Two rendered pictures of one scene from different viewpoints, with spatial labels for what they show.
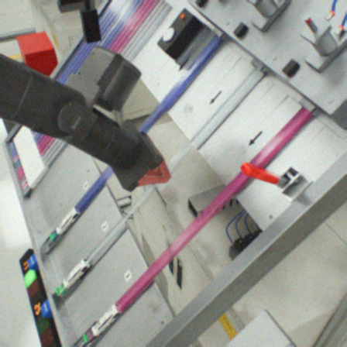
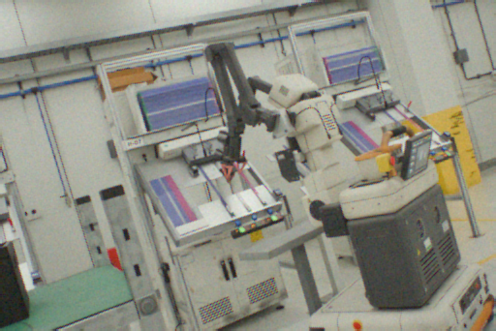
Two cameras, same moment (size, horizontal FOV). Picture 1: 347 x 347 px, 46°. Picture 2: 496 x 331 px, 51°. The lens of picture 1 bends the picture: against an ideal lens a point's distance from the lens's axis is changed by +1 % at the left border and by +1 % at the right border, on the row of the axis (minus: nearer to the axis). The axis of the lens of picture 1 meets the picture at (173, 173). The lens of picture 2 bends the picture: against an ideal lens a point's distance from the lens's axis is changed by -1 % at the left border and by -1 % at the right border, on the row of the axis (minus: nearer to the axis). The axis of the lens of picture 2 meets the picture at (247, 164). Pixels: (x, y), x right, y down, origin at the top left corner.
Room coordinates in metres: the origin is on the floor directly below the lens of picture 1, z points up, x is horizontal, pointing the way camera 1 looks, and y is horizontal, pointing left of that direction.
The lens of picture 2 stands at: (0.13, 3.30, 1.10)
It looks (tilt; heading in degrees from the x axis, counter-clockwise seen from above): 2 degrees down; 273
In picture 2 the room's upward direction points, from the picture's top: 17 degrees counter-clockwise
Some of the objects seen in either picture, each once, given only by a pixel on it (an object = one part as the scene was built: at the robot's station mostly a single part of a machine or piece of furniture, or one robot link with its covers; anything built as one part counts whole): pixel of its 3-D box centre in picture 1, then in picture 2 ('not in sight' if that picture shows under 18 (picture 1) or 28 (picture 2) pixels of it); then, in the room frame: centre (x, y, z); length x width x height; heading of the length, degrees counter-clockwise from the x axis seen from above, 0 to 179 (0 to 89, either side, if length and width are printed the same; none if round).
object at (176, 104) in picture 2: not in sight; (178, 104); (0.66, -0.21, 1.52); 0.51 x 0.13 x 0.27; 26
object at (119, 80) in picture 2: not in sight; (141, 76); (0.89, -0.43, 1.82); 0.68 x 0.30 x 0.20; 26
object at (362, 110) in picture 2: not in sight; (380, 169); (-0.63, -0.78, 0.65); 1.01 x 0.73 x 1.29; 116
